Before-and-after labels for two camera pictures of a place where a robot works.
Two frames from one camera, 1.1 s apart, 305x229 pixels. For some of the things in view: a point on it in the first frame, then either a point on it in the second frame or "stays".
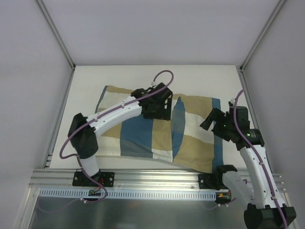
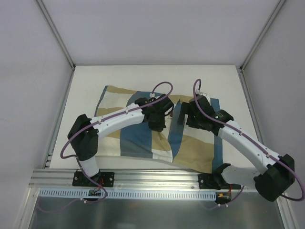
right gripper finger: [215, 115] -> [185, 109]
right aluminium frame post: [262, 35] stays
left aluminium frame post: [56, 34] stays
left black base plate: [80, 178] stays
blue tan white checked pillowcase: [180, 140] stays
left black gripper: [167, 108] -> [157, 121]
